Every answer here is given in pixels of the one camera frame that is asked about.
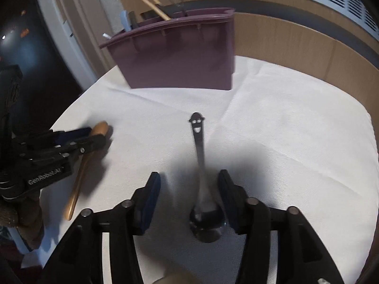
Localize smiley handle steel spoon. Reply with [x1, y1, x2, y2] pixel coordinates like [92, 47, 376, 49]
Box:
[189, 112, 226, 243]

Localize wooden spoon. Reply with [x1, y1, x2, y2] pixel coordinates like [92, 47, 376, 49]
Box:
[63, 121, 108, 221]

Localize black handle steel spoon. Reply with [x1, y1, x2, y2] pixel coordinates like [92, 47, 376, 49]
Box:
[128, 11, 139, 30]

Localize light blue rice spoon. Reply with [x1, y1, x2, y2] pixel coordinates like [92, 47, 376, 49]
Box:
[119, 10, 132, 32]

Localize black handle brown spoon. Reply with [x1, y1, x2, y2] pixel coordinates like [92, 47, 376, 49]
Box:
[140, 4, 174, 20]

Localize left gloved hand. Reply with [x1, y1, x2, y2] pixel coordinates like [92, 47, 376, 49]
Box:
[1, 191, 44, 250]

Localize black refrigerator door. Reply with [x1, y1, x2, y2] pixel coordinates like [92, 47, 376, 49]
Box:
[1, 0, 83, 136]

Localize white table cloth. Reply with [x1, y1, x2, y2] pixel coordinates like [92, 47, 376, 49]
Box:
[20, 54, 379, 284]

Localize purple plastic utensil caddy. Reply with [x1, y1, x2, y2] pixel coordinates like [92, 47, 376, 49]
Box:
[100, 8, 235, 90]

